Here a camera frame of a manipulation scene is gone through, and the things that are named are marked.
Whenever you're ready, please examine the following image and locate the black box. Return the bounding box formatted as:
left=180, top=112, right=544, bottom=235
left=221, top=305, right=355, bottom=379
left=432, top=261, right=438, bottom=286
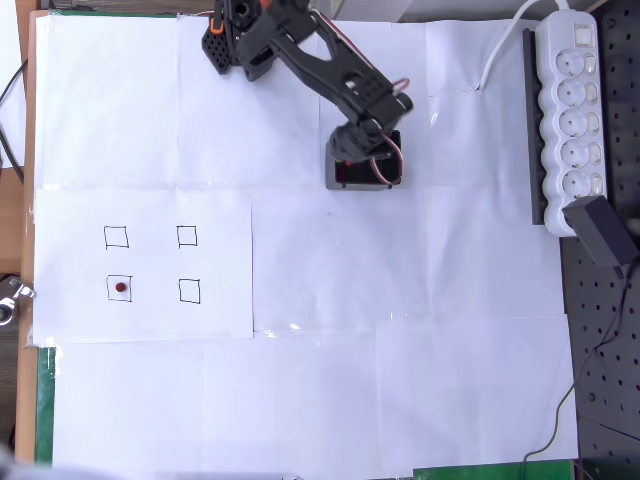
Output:
left=324, top=128, right=407, bottom=192

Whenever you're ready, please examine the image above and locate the paper sheet with drawn squares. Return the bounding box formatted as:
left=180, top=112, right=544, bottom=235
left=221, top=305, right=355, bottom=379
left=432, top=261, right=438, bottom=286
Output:
left=31, top=188, right=256, bottom=345

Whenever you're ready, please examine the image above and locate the black power adapter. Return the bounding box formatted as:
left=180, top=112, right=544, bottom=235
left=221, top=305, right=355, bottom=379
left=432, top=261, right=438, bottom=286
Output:
left=561, top=195, right=639, bottom=270

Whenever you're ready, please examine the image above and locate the black pegboard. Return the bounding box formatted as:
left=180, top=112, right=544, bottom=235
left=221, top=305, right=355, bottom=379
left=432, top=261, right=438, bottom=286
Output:
left=558, top=0, right=640, bottom=480

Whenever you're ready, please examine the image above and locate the metal clamp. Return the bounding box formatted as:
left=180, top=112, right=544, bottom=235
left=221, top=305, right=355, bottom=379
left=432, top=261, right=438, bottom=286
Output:
left=0, top=277, right=37, bottom=327

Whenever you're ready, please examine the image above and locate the green cutting mat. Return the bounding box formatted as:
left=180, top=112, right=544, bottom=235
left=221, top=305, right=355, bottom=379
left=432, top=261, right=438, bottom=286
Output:
left=33, top=344, right=574, bottom=480

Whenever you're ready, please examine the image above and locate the red servo wire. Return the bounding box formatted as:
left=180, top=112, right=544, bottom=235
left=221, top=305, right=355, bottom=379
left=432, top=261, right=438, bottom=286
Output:
left=370, top=130, right=407, bottom=183

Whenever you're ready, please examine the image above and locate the white power cable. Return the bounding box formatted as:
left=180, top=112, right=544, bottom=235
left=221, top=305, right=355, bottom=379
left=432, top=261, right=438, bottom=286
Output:
left=478, top=0, right=572, bottom=92

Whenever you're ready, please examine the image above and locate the black rail beside power strip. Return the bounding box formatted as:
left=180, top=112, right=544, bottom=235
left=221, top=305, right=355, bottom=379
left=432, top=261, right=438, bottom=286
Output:
left=521, top=27, right=547, bottom=227

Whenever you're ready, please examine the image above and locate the thin black cable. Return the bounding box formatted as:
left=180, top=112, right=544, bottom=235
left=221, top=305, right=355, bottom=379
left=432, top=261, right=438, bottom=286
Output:
left=521, top=264, right=632, bottom=480

